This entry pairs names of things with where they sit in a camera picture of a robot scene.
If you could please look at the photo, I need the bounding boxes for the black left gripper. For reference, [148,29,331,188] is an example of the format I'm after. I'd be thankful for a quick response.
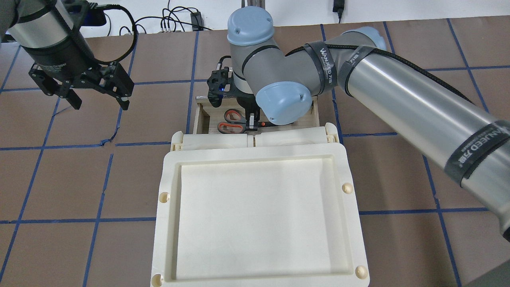
[29,61,134,111]

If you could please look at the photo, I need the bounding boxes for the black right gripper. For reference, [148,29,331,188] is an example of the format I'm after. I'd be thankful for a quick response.
[237,96,263,132]

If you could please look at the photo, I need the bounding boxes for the grey orange scissors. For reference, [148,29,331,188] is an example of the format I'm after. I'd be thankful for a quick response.
[217,109,277,134]

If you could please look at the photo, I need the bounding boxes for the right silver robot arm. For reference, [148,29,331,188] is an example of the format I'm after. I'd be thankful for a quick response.
[227,6,510,240]

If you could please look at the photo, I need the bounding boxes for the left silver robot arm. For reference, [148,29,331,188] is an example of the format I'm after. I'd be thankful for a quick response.
[1,0,138,110]

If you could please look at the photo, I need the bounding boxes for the light wooden drawer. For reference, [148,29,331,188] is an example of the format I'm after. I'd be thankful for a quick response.
[193,95,321,135]

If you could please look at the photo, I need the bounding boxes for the black power adapter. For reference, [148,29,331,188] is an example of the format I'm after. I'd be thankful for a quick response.
[333,0,345,21]

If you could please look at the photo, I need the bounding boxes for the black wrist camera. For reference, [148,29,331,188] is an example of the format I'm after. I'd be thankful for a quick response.
[206,67,240,108]
[62,0,107,28]

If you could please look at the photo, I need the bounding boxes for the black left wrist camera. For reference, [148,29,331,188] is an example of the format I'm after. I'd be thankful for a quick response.
[62,0,107,28]

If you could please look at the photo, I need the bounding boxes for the aluminium frame post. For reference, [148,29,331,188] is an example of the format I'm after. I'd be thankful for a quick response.
[241,0,265,9]

